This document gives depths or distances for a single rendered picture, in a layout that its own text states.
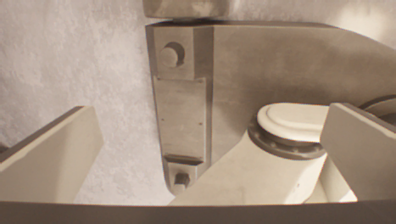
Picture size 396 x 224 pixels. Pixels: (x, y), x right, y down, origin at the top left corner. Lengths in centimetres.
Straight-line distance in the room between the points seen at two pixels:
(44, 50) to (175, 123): 61
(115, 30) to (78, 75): 25
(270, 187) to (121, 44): 61
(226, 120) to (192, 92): 12
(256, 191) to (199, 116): 26
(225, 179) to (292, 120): 14
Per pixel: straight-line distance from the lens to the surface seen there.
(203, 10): 44
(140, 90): 75
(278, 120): 36
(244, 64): 46
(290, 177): 32
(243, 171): 31
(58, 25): 87
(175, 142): 56
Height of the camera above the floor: 62
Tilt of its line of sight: 59 degrees down
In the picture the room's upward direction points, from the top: 156 degrees counter-clockwise
